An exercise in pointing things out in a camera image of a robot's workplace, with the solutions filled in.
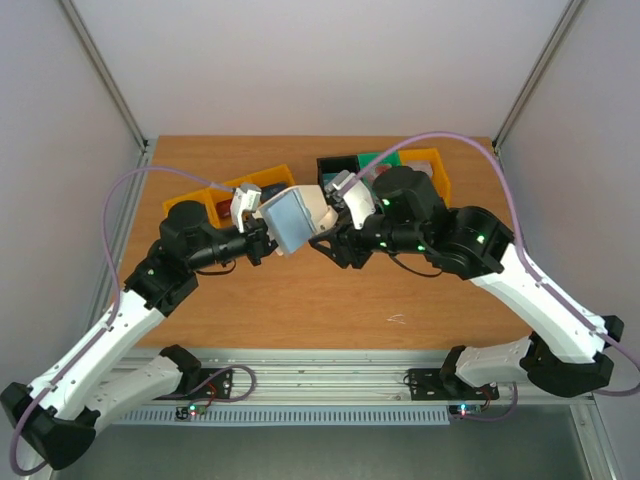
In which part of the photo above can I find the beige card holder wallet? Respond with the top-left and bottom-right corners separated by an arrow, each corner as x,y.
256,185 -> 338,256

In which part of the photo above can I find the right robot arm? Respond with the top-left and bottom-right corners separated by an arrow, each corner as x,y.
309,166 -> 624,398

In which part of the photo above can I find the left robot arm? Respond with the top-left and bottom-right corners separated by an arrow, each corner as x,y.
1,201 -> 276,476

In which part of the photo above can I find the blue VIP card stack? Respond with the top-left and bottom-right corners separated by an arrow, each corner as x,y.
261,182 -> 288,202

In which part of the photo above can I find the yellow bin with red cards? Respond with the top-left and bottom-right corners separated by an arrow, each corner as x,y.
208,175 -> 253,227

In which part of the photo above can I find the yellow bin with blue cards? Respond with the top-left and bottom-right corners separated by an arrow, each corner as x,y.
250,164 -> 295,190

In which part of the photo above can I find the green bin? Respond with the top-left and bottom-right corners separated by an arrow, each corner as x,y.
356,152 -> 403,177

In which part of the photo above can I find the right yellow bin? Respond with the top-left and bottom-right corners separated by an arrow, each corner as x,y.
399,148 -> 451,206

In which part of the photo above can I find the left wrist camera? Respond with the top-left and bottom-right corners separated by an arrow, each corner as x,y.
230,182 -> 262,233

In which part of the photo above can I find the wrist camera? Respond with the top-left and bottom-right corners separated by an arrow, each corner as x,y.
230,182 -> 262,233
324,170 -> 376,230

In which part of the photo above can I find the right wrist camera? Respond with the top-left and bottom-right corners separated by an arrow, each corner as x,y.
324,170 -> 376,230

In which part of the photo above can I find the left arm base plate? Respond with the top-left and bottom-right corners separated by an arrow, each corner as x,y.
157,365 -> 258,403

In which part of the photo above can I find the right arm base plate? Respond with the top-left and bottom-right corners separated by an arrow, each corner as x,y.
403,368 -> 500,401

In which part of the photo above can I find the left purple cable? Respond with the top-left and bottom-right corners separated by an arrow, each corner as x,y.
9,166 -> 241,476

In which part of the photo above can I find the grey slotted cable duct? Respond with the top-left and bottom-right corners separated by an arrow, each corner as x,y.
117,405 -> 449,428

